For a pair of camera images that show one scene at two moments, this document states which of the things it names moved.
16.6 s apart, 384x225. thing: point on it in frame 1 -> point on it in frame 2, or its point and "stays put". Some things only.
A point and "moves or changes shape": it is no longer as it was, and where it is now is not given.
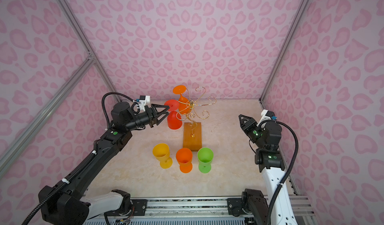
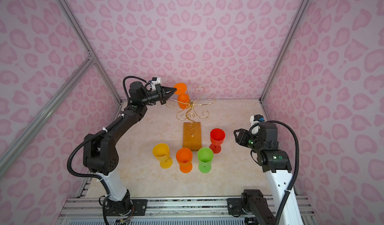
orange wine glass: x=184 y=104 moves or changes shape
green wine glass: x=205 y=156 stays put
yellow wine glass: x=162 y=153 stays put
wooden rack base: x=192 y=136 stays put
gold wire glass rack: x=191 y=110 stays put
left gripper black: x=151 y=114 -> x=160 y=92
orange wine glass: x=184 y=156 stays put
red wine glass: x=174 y=120 -> x=217 y=136
